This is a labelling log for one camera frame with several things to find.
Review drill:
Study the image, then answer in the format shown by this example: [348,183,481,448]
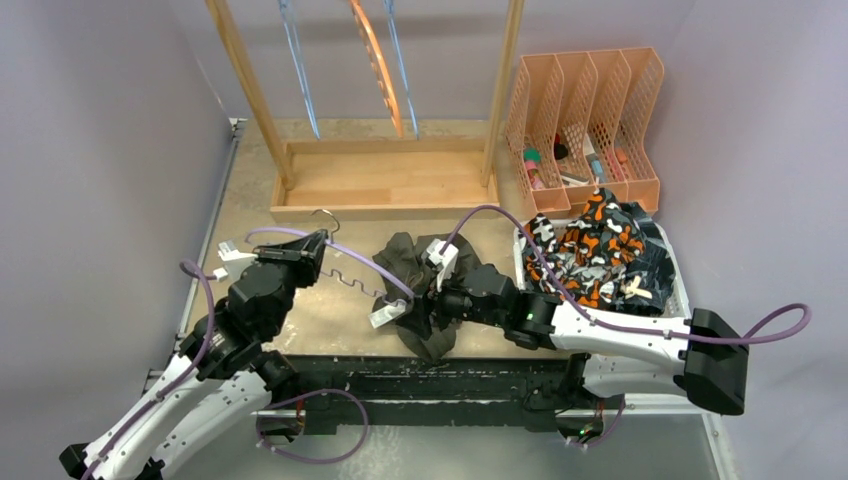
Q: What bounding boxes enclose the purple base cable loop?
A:
[255,388,370,464]

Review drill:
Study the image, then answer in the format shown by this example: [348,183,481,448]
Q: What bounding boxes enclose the white plastic basket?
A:
[513,224,690,318]

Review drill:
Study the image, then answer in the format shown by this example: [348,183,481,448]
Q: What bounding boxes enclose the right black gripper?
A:
[398,264,507,341]

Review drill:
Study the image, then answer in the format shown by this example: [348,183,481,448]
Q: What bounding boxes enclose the black red small item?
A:
[552,134,570,161]

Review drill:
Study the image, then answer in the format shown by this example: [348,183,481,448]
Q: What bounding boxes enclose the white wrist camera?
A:
[422,239,459,291]
[211,240,257,282]

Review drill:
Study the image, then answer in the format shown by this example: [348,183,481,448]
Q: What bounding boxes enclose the light blue wire hanger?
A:
[277,0,321,140]

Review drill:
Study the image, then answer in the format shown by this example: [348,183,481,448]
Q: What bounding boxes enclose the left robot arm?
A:
[59,229,332,479]

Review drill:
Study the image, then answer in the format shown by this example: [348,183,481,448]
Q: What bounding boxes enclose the olive green shorts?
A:
[372,232,482,364]

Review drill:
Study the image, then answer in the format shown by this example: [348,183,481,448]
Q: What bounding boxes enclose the green pink small item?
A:
[523,146,546,189]

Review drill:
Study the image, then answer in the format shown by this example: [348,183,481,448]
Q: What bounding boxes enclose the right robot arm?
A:
[411,264,749,416]

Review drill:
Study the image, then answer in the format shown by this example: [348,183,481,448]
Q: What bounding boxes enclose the white blue marker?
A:
[556,133,606,186]

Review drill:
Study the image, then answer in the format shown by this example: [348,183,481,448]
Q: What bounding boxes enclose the orange file organizer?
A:
[504,47,665,219]

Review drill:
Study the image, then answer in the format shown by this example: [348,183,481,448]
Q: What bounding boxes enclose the wooden clothes rack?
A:
[206,1,524,221]

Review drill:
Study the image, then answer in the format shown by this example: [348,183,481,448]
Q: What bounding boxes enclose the orange hanger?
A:
[349,0,405,138]

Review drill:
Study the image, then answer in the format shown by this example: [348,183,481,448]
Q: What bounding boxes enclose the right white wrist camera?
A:
[422,239,459,291]

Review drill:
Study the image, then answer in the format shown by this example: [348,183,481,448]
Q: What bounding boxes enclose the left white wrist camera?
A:
[211,240,257,282]

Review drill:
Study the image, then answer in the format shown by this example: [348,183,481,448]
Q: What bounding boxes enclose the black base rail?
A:
[221,354,637,435]

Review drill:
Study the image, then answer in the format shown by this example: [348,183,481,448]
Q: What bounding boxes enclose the orange camouflage shorts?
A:
[521,188,645,309]

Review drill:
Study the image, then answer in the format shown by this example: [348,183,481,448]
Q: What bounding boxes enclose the orange pink small item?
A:
[606,146,628,181]

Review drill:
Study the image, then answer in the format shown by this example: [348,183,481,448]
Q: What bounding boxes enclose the dark shark print shorts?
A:
[610,203,676,317]

